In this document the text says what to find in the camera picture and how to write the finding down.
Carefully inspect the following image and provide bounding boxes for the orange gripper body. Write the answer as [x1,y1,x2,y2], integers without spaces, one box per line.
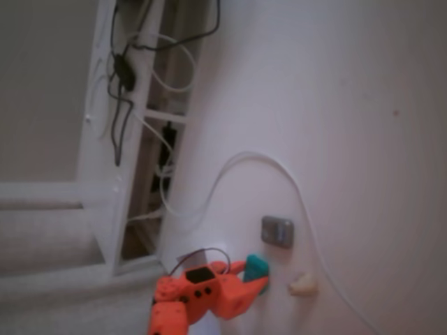
[178,262,247,324]

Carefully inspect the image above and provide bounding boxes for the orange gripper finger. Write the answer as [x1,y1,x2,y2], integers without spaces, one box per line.
[240,274,270,310]
[209,260,247,280]

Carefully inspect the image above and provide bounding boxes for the green cube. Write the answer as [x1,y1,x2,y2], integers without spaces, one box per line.
[243,253,272,297]

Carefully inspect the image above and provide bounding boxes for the white cardboard box bin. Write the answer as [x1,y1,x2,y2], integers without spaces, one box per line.
[175,243,244,335]

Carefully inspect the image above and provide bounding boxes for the beige animal figurine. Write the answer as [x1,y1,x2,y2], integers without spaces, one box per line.
[288,271,319,297]

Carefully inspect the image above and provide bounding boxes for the gray metal tin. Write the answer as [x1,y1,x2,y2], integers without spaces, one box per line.
[261,216,295,249]

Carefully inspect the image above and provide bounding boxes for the thin dark motor wire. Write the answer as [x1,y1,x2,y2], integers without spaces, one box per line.
[168,246,233,276]

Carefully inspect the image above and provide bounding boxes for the long white cable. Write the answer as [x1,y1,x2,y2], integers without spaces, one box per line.
[162,149,383,335]

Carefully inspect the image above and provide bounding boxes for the white metal frame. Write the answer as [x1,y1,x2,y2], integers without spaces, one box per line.
[0,0,207,278]

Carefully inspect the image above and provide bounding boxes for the looped white cable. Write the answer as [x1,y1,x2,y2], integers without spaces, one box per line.
[132,33,196,94]

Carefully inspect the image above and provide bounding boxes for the black cable with inline box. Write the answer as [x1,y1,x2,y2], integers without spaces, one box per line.
[108,0,221,167]

